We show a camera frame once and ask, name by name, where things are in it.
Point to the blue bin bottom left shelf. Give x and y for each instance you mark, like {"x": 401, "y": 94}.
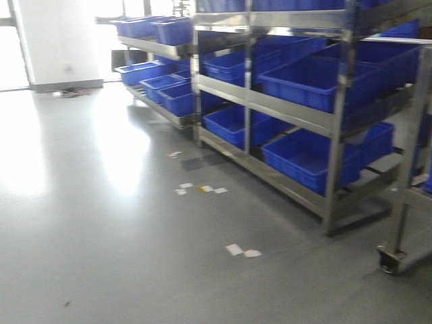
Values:
{"x": 229, "y": 124}

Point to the blue bin shelf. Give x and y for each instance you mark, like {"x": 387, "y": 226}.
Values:
{"x": 229, "y": 124}
{"x": 304, "y": 156}
{"x": 269, "y": 54}
{"x": 380, "y": 68}

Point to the blue bin bottom near shelf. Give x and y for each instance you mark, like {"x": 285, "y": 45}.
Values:
{"x": 304, "y": 156}

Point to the blue bin middle left shelf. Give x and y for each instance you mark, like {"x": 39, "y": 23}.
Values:
{"x": 269, "y": 54}

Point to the far steel shelf rack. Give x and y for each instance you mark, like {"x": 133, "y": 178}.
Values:
{"x": 145, "y": 66}

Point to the steel side shelf rack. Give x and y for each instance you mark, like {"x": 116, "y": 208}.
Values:
{"x": 223, "y": 27}

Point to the blue bin upper near shelf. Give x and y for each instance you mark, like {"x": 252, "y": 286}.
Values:
{"x": 380, "y": 68}

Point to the blue bin far rack lower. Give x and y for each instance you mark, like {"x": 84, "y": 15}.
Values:
{"x": 180, "y": 101}

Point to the blue bin rack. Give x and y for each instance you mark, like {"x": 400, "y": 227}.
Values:
{"x": 180, "y": 101}
{"x": 173, "y": 32}

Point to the blue bin top far rack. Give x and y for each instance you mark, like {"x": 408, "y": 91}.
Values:
{"x": 173, "y": 32}

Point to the steel cart with caster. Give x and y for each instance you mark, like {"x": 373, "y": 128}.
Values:
{"x": 406, "y": 196}

